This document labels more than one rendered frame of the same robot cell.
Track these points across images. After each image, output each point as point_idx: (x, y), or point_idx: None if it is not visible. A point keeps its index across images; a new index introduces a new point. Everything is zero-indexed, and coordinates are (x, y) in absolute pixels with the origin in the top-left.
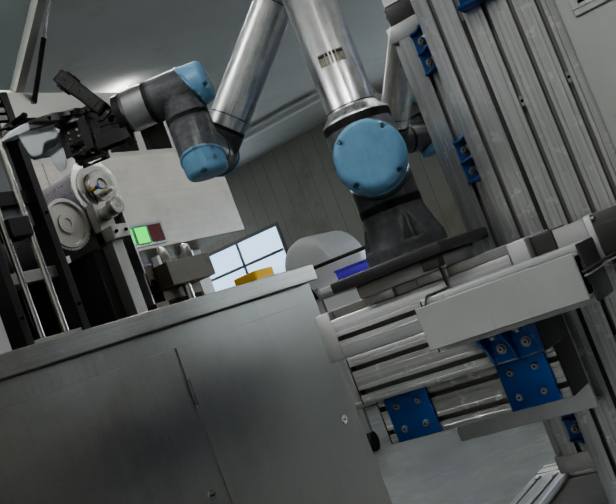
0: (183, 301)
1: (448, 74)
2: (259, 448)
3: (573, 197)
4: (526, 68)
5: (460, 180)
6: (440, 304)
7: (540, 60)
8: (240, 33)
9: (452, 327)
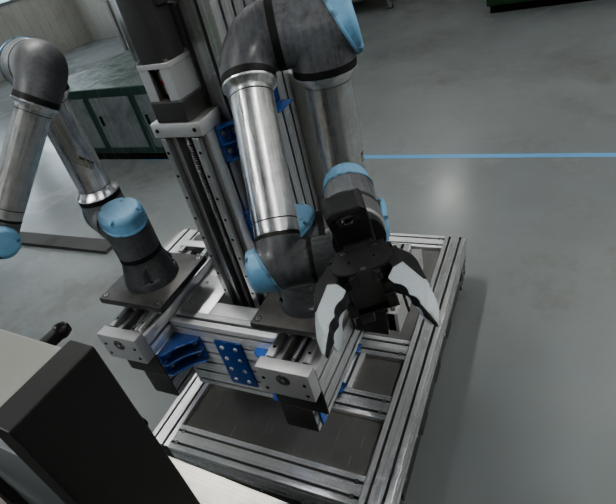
0: (207, 471)
1: None
2: None
3: None
4: (290, 154)
5: (248, 239)
6: (402, 302)
7: (294, 148)
8: (264, 127)
9: (404, 312)
